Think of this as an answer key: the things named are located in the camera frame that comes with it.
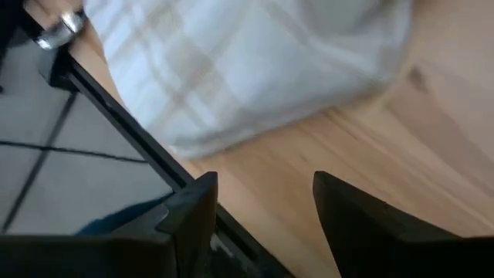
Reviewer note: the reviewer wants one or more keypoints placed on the black aluminium table frame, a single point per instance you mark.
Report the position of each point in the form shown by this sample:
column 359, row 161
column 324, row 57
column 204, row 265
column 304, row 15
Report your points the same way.
column 131, row 127

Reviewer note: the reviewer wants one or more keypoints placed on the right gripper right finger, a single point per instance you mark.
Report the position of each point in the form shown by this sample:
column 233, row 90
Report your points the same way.
column 386, row 247

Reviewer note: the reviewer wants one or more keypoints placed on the white terry towel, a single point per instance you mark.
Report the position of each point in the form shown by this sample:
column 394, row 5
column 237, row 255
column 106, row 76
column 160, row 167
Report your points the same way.
column 251, row 69

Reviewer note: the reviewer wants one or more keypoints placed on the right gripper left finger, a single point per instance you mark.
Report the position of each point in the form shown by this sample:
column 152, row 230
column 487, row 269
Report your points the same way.
column 116, row 255

